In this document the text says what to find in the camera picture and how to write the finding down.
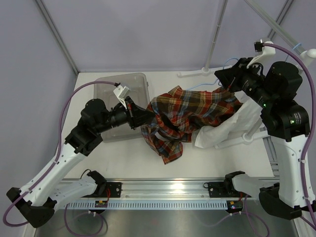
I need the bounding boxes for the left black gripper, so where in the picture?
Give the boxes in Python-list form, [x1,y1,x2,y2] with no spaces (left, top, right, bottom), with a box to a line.
[95,96,156,134]

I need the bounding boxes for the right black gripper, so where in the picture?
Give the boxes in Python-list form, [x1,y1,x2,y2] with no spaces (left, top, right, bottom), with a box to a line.
[215,57,276,109]

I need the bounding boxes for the light blue wire hanger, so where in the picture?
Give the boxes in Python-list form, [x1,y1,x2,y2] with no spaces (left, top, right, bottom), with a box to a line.
[187,57,238,90]

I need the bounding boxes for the red plaid shirt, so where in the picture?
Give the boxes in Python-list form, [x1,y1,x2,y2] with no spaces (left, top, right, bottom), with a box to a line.
[141,86,242,164]

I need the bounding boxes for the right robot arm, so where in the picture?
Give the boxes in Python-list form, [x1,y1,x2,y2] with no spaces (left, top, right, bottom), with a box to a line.
[215,58,316,220]

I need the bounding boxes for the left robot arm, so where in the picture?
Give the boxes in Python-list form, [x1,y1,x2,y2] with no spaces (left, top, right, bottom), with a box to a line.
[6,97,155,228]

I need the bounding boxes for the white shirt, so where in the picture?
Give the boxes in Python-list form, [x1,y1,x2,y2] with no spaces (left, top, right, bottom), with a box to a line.
[193,95,268,149]

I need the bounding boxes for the grey translucent plastic bin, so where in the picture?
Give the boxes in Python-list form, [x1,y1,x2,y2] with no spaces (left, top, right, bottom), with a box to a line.
[94,73,150,143]

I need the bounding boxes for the white clothes rack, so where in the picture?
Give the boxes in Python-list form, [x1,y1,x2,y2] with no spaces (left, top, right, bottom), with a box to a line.
[177,0,316,150]

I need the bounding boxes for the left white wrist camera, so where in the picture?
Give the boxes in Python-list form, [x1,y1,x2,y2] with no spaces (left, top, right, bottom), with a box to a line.
[113,85,130,108]

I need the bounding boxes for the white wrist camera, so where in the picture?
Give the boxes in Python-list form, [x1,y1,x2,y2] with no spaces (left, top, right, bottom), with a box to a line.
[246,38,276,69]
[113,85,130,108]

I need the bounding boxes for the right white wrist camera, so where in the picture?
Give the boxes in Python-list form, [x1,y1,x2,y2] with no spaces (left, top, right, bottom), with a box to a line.
[246,38,276,69]

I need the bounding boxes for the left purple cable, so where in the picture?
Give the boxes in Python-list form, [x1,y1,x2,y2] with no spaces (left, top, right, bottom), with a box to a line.
[2,81,120,234]

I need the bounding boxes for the purple cable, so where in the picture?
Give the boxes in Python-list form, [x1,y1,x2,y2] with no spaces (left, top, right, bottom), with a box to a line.
[2,81,120,234]
[197,42,316,235]

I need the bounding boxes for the right aluminium frame post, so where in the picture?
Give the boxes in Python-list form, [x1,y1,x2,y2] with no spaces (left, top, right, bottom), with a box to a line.
[267,0,296,41]

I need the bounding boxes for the aluminium frame post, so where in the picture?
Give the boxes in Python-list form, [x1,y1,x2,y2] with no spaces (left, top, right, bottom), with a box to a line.
[267,0,296,41]
[34,0,80,76]

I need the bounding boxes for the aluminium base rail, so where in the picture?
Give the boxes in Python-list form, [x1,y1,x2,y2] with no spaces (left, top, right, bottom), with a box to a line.
[56,177,282,201]

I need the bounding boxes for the white slotted cable duct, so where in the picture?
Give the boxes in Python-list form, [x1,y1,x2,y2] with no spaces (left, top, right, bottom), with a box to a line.
[67,199,228,210]

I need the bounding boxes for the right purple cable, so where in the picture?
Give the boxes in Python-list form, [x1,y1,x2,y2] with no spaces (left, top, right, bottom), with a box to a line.
[197,42,316,235]

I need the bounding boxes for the left aluminium frame post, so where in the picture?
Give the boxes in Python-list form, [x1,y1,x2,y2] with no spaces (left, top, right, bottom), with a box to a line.
[34,0,80,76]

